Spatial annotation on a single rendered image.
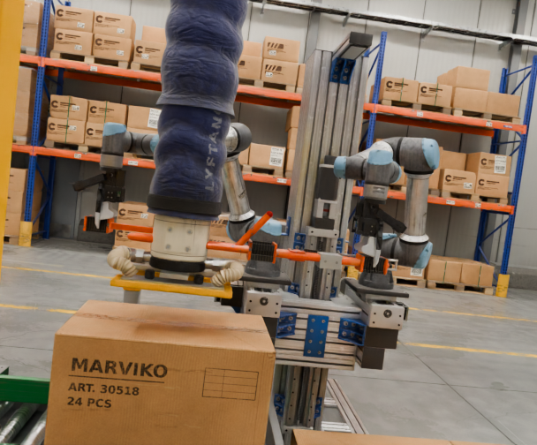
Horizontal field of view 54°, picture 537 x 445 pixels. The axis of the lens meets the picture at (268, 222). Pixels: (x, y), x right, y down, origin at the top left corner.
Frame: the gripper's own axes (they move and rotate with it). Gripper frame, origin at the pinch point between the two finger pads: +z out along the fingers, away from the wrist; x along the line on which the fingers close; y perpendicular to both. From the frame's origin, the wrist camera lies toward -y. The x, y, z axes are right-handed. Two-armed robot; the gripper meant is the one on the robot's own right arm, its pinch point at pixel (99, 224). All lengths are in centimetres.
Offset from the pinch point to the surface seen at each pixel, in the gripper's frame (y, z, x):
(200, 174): 33, -21, -36
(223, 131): 39, -35, -31
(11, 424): -17, 65, -17
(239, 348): 50, 25, -45
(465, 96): 451, -213, 684
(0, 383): -27, 59, -2
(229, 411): 49, 43, -46
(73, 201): -208, 52, 819
